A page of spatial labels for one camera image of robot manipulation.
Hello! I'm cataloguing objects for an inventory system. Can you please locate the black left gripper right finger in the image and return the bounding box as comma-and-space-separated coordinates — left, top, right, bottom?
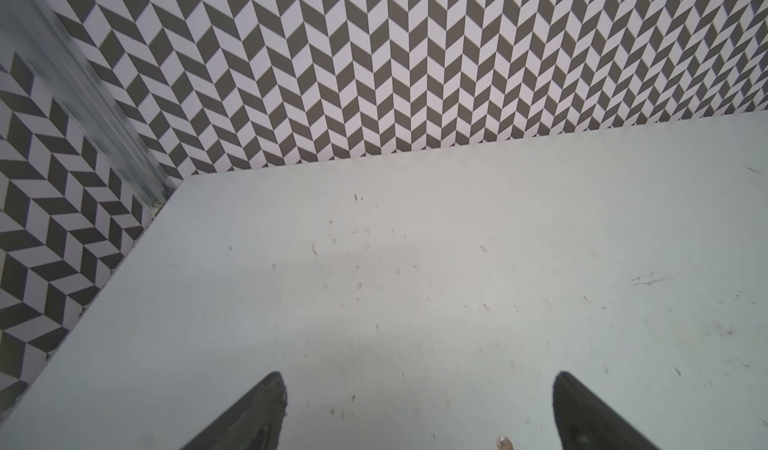
552, 371, 658, 450

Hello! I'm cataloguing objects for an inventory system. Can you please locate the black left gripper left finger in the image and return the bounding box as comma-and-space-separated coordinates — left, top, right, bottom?
183, 371, 288, 450

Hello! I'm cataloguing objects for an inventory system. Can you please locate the aluminium left corner post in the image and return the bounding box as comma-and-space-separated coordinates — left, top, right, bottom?
1, 0, 175, 211

